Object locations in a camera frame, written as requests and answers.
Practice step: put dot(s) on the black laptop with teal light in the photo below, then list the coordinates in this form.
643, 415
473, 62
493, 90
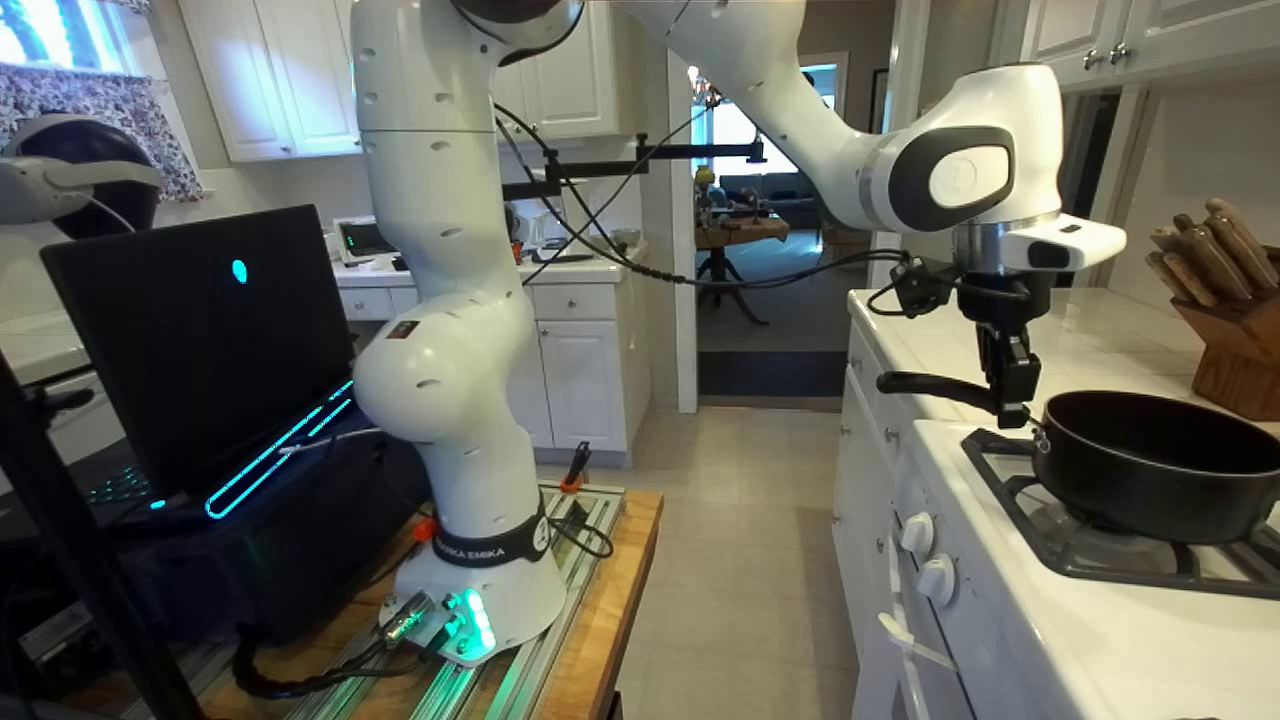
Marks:
187, 344

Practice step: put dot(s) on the chandelier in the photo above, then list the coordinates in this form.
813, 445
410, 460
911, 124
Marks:
702, 81

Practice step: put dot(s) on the dark blue sofa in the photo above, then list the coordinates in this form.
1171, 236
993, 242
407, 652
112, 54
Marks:
780, 203

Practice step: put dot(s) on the white gas stove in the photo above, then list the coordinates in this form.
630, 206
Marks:
1135, 640

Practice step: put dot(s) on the dark case under laptop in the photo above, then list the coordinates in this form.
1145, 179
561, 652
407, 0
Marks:
265, 561

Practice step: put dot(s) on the white stove knob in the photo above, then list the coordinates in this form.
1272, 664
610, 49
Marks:
937, 581
916, 535

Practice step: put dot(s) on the black camera boom rod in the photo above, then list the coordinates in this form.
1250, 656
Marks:
603, 164

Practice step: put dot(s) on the metal base plate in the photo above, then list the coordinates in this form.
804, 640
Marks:
532, 674

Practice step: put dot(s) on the floral patterned curtain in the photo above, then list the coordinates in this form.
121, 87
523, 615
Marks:
94, 124

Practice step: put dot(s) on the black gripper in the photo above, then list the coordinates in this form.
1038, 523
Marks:
1001, 303

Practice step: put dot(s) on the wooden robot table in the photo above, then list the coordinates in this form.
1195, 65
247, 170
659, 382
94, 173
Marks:
605, 624

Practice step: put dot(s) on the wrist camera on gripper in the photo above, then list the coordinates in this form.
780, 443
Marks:
1067, 245

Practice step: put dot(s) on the black tripod stand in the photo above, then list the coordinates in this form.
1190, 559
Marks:
81, 561

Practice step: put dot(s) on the black cast iron stove grate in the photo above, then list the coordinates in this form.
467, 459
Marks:
1055, 535

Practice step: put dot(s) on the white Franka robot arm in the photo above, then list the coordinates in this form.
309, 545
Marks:
440, 386

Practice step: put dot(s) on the white lower cabinet with counter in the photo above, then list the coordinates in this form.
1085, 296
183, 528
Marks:
584, 375

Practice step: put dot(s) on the wooden pedestal table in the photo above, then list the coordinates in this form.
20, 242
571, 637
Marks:
734, 245

